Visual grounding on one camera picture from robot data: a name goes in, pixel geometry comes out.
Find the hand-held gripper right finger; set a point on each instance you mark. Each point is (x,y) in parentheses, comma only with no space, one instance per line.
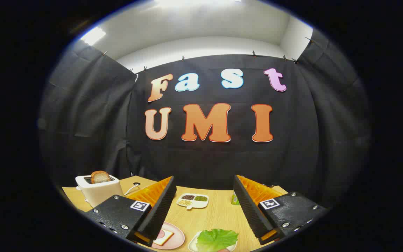
(250,213)

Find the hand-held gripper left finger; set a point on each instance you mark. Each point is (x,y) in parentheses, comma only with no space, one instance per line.
(159,213)

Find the green lettuce leaf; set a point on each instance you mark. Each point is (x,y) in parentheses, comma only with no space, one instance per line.
(215,239)

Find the toasted bread slice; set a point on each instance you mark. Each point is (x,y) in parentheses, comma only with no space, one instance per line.
(100,176)

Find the pink ham slice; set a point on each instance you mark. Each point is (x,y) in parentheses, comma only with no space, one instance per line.
(160,233)

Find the green and silver bottle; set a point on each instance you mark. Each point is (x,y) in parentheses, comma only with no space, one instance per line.
(235,200)

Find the white bread slice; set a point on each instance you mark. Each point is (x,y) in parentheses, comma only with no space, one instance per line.
(164,239)

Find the pile of yellow beans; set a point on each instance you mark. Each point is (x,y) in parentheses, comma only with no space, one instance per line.
(185,202)

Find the pile of dark beans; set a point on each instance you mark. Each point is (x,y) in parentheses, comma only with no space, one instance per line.
(188,197)

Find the pink round plate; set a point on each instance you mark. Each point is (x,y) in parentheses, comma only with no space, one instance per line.
(177,241)

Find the white divided dish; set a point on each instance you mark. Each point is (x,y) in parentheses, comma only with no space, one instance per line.
(197,205)

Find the pile of green beans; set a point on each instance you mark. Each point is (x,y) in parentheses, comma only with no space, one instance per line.
(200,198)

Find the white square plate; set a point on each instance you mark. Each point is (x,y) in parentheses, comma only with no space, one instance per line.
(192,245)

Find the white toaster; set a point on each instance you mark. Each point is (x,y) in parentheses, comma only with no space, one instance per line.
(100,194)

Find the black backdrop cloth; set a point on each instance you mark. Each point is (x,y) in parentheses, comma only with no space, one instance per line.
(205,161)

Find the ceiling light panel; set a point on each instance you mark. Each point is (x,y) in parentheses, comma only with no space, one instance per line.
(93,35)
(194,2)

